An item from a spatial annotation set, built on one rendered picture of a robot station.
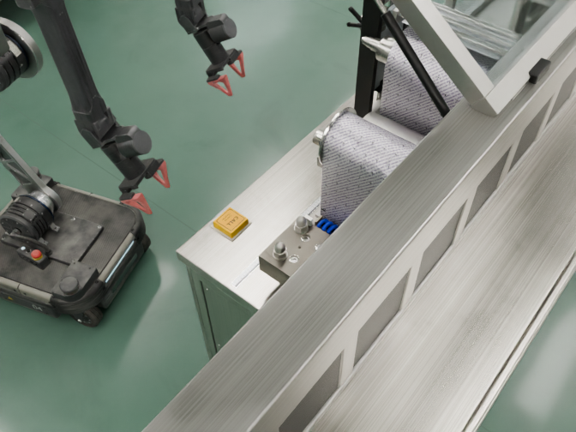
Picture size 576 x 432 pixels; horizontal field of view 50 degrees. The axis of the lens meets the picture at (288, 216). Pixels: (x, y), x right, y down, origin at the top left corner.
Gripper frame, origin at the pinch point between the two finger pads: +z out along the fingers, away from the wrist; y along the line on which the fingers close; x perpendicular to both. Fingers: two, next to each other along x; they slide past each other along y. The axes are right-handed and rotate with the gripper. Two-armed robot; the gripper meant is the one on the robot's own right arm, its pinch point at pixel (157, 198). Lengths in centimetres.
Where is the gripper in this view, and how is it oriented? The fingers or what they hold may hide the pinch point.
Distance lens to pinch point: 162.0
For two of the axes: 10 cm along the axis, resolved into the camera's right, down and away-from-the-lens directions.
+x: -8.1, 0.9, 5.9
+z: 4.7, 6.9, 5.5
